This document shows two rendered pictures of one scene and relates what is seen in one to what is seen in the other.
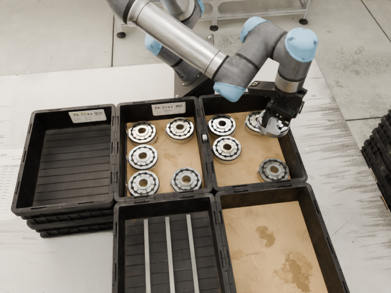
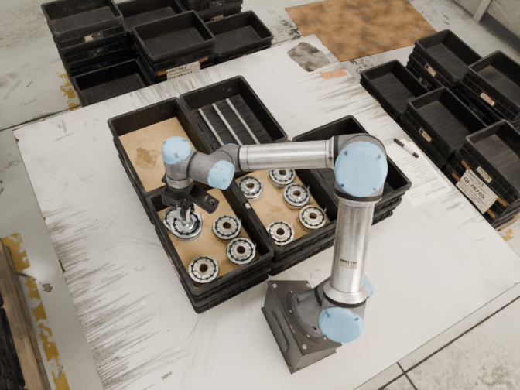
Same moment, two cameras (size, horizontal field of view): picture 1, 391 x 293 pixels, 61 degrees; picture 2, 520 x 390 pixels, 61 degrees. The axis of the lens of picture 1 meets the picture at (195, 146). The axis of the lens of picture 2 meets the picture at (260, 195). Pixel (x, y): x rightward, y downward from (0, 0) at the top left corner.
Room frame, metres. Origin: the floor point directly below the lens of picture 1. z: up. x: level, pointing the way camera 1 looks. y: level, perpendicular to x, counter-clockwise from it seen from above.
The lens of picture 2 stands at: (1.38, -0.39, 2.26)
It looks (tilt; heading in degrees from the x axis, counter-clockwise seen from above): 57 degrees down; 151
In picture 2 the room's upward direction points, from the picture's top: 7 degrees clockwise
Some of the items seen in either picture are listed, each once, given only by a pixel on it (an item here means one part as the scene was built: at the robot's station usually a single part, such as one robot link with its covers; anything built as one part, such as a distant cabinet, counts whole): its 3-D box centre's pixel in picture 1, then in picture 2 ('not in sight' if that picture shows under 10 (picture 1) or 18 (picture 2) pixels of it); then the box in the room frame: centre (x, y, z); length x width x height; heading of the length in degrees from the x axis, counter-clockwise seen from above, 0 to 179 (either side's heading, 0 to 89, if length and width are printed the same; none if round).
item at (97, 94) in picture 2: not in sight; (117, 97); (-0.71, -0.30, 0.26); 0.40 x 0.30 x 0.23; 97
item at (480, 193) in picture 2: not in sight; (476, 189); (0.69, 1.27, 0.41); 0.31 x 0.02 x 0.16; 7
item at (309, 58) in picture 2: not in sight; (307, 55); (-0.23, 0.68, 0.71); 0.22 x 0.19 x 0.01; 7
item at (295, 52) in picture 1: (296, 54); (178, 158); (0.65, -0.25, 1.29); 0.09 x 0.08 x 0.11; 46
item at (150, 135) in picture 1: (142, 131); (313, 217); (0.74, 0.20, 0.86); 0.10 x 0.10 x 0.01
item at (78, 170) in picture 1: (74, 162); (347, 170); (0.60, 0.42, 0.87); 0.40 x 0.30 x 0.11; 7
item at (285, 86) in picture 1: (290, 78); (179, 176); (0.65, -0.25, 1.21); 0.08 x 0.08 x 0.05
